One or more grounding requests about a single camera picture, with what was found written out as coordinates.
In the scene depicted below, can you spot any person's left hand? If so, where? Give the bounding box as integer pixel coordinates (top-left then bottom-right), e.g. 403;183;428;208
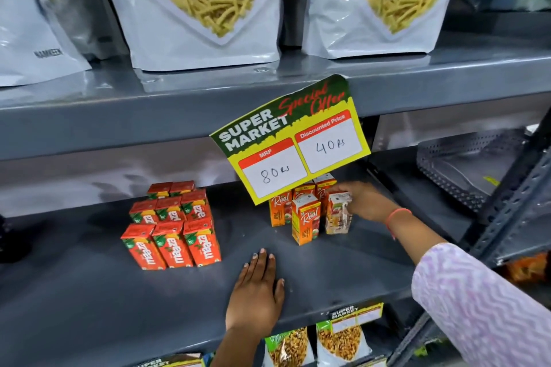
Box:
226;249;286;336

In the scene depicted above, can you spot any small yellow price tag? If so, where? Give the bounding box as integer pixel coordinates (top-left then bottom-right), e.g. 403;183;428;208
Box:
135;352;205;367
329;302;384;335

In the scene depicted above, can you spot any person's right hand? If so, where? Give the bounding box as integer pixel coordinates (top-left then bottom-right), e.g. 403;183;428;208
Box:
331;181;395;224

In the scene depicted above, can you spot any grey metal shelf rack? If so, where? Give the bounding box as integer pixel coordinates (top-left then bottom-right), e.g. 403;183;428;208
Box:
0;5;551;367

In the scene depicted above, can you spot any green label snack packet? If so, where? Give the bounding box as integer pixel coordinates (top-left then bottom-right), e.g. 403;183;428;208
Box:
263;327;315;367
316;320;372;367

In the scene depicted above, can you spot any pale peach juice carton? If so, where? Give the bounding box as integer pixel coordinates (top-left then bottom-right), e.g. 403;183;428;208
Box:
325;192;354;235

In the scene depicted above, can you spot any grey slotted angle post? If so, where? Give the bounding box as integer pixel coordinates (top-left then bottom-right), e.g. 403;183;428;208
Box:
387;109;551;367

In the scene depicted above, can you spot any orange snack packet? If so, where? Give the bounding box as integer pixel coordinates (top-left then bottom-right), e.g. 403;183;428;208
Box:
503;252;550;286

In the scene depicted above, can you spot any person's right forearm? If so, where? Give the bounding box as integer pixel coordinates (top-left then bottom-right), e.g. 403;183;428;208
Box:
387;209;551;367

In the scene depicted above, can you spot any orange juice carton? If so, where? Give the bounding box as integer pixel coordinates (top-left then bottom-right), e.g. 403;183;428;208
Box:
294;182;317;200
313;173;338;213
269;191;294;227
291;193;322;246

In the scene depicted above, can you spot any white plain snack pouch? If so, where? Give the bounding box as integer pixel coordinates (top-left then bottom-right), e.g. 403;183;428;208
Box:
0;0;92;87

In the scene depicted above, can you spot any grey pouch of green snacks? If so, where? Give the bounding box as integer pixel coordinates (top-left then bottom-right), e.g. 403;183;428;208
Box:
22;0;126;60

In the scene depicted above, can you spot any white pouch of yellow sticks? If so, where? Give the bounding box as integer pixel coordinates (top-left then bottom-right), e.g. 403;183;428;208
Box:
94;0;284;72
301;0;470;60

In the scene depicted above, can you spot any pink thread wristband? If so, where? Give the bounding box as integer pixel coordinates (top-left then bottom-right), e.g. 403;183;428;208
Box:
386;208;413;241

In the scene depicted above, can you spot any person's left forearm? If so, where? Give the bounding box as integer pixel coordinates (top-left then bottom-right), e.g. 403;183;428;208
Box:
210;326;271;367

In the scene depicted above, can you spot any yellow and green price sign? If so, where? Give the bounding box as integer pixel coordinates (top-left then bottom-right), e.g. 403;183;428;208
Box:
209;74;372;206

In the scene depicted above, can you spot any stack of red juice cartons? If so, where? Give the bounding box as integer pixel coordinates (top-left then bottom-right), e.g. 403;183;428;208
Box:
121;180;222;271

